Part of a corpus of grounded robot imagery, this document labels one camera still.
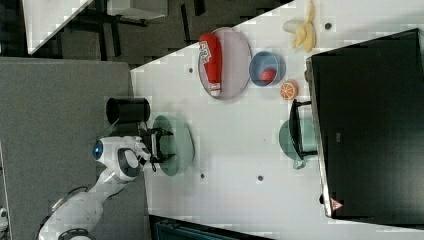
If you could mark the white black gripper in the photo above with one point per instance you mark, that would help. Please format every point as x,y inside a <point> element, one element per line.
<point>148,151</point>

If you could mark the green plastic strainer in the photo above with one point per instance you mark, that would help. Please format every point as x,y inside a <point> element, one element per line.
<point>180,144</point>

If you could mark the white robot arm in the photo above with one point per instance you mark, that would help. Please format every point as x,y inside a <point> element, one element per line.
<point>74,217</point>

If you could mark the black cylinder cup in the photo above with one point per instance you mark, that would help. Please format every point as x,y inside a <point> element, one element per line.
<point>127,110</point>

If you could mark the teal crate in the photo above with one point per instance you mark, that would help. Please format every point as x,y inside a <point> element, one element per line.
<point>177,230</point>

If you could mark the red ketchup bottle toy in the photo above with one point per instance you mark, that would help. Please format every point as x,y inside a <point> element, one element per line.
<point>211,58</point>

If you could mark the lilac round plate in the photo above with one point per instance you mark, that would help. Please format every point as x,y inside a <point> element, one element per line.
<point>236,57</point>

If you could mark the red ball toy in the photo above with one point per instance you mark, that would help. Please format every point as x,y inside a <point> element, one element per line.
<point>268,75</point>

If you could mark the blue bowl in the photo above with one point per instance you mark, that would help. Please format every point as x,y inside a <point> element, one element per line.
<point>264,60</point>

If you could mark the green mug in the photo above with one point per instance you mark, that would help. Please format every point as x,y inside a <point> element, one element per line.
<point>298,144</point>

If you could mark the orange slice toy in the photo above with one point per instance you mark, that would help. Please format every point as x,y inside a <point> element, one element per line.
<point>289,90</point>

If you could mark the white side table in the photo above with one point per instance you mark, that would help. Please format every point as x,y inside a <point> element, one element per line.
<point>44,18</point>

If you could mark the peeled banana toy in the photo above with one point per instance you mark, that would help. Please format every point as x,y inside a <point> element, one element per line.
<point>303,30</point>

